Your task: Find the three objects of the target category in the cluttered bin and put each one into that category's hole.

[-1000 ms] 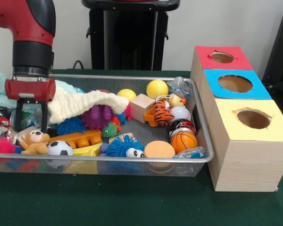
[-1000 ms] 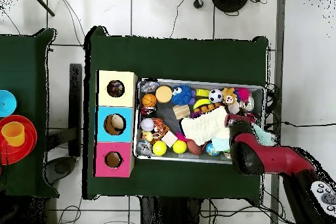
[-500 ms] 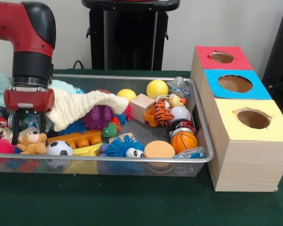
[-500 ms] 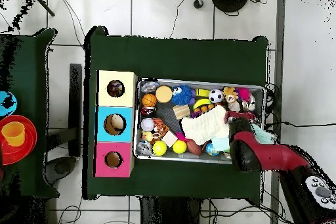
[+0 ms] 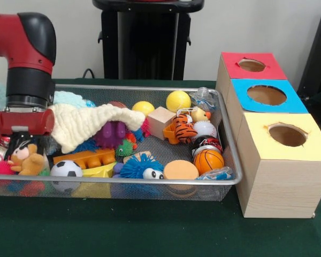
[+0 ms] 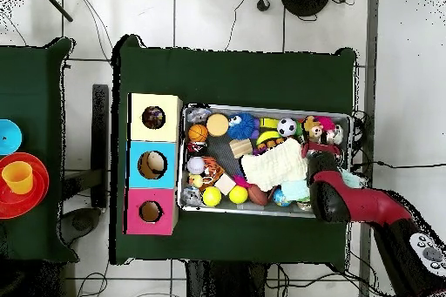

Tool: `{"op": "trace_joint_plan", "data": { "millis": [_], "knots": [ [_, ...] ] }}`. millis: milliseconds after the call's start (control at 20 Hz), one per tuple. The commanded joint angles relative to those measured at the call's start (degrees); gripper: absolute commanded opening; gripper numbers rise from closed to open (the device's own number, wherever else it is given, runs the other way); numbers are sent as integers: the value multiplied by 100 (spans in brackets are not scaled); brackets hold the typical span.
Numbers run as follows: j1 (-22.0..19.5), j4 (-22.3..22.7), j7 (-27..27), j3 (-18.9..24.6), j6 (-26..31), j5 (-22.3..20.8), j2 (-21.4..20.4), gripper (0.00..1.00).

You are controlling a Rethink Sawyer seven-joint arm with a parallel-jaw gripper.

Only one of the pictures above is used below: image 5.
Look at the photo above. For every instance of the toy baseball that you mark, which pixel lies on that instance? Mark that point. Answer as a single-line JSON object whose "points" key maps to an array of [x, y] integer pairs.
{"points": [[207, 128]]}

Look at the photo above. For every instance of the wooden box with three holes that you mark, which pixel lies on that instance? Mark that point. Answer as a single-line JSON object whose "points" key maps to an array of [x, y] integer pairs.
{"points": [[278, 187]]}

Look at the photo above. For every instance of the orange ridged plastic block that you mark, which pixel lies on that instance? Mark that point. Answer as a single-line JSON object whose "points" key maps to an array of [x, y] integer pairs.
{"points": [[169, 134]]}

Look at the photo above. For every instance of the dark green table cloth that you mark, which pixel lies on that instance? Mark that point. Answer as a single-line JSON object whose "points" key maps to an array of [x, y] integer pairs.
{"points": [[123, 230]]}

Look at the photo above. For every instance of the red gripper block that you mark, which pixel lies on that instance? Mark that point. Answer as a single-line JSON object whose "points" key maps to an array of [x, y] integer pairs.
{"points": [[24, 121]]}

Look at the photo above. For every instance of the yellow smiley ball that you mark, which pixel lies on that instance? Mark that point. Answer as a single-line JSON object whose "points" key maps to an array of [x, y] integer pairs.
{"points": [[143, 107]]}

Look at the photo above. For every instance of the orange toy vehicle with wheels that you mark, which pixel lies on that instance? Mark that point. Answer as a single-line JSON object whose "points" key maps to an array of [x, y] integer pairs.
{"points": [[96, 158]]}

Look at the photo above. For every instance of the mint green cloth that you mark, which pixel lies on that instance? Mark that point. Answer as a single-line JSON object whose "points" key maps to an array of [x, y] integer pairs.
{"points": [[69, 97]]}

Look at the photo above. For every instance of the cream waffle cloth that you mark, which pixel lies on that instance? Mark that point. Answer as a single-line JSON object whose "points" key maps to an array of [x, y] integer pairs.
{"points": [[83, 123]]}

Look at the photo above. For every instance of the orange foam disc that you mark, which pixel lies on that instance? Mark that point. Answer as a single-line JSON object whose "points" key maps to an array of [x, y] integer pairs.
{"points": [[180, 170]]}

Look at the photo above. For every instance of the plain yellow ball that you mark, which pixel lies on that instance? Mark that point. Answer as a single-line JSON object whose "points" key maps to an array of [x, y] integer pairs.
{"points": [[178, 101]]}

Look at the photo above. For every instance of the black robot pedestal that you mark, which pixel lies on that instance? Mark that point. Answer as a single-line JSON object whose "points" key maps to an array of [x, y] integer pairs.
{"points": [[139, 40]]}

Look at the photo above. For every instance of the tan teddy bear plush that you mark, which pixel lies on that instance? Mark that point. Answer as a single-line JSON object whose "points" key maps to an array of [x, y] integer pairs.
{"points": [[29, 163]]}

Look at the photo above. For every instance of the toy soccer ball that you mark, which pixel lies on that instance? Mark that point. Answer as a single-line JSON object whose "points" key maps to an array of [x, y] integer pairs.
{"points": [[66, 168]]}

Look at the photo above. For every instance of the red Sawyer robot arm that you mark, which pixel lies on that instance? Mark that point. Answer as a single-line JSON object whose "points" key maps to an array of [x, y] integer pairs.
{"points": [[26, 67]]}

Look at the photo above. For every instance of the toy basketball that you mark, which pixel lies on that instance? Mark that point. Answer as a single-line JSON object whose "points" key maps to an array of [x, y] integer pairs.
{"points": [[209, 161]]}

